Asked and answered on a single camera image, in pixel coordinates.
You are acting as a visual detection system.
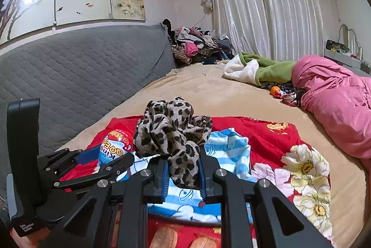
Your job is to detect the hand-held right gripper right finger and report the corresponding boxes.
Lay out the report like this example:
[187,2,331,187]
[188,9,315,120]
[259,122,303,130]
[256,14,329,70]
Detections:
[198,151,334,248]

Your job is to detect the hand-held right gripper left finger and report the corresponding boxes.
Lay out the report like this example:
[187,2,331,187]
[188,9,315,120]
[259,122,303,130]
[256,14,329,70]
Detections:
[38,159,170,248]

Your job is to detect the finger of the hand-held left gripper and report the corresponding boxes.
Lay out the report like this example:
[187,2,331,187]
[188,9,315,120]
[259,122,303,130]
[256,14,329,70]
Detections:
[37,147,101,177]
[54,152,136,191]

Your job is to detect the blue and red toy egg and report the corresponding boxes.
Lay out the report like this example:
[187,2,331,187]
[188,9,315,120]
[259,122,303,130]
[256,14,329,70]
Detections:
[98,128,135,168]

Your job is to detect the leopard print scrunchie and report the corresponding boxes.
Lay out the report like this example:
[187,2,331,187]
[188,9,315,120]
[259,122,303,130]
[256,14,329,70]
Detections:
[133,96,213,189]

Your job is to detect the blue striped cartoon cloth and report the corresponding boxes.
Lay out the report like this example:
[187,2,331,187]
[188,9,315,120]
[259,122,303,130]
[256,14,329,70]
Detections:
[117,128,253,225]

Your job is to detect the wrapped bread packet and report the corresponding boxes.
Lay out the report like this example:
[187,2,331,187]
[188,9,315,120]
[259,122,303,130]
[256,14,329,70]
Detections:
[149,228,179,248]
[188,236,222,248]

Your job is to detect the red floral blanket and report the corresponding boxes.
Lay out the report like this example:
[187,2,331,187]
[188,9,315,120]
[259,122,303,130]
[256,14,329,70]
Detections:
[59,116,338,248]

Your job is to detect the grey quilted headboard cover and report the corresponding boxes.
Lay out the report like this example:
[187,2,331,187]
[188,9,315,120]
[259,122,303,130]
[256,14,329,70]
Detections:
[0,23,177,193]

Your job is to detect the beige bed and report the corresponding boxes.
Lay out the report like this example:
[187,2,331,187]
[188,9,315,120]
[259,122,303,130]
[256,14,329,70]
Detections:
[55,64,371,248]

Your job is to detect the crumpled colourful wrappers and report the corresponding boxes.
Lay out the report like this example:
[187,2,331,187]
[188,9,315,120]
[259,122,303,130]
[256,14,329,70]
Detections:
[278,90,300,107]

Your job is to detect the green and white fleece blanket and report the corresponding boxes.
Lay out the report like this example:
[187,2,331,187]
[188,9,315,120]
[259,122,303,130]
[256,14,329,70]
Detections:
[223,52,297,87]

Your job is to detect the pile of mixed clothes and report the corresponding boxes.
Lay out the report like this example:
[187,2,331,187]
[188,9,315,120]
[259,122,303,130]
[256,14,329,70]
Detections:
[162,19,235,67]

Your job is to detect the pink quilt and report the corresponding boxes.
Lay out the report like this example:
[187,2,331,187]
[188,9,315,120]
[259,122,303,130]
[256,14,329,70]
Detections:
[291,55,371,159]

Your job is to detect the white satin curtain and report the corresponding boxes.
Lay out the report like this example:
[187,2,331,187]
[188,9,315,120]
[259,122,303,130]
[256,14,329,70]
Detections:
[194,0,325,61]

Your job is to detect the grey dresser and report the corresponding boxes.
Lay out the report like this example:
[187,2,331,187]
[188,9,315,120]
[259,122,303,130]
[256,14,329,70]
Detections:
[324,49,371,75]

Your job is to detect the dark bag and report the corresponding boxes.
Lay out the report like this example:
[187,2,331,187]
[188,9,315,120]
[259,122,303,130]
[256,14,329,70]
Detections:
[326,40,350,53]

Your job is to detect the vanity mirror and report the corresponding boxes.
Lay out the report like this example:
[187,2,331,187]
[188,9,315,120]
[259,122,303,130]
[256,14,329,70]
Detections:
[339,24,359,54]

